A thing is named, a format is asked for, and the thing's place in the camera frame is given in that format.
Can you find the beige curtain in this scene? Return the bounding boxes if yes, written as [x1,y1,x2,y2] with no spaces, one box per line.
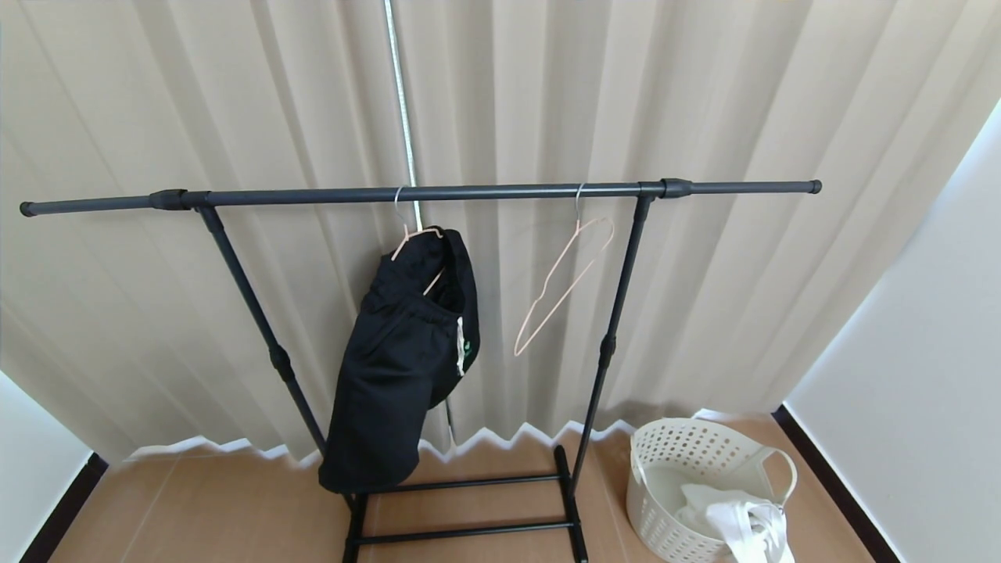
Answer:
[0,0,1001,470]

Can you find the white shirt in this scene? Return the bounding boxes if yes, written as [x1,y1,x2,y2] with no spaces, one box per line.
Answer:
[676,483,797,563]

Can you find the pink clothes hanger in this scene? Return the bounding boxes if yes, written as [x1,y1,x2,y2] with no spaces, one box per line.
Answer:
[513,184,617,359]
[389,186,448,298]

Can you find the black clothes rack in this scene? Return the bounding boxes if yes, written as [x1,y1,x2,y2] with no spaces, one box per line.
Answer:
[20,178,824,563]

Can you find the white laundry basket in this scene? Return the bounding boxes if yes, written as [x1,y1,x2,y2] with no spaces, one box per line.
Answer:
[626,417,799,563]

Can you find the black shorts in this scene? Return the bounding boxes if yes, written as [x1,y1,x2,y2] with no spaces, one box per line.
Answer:
[318,227,481,495]

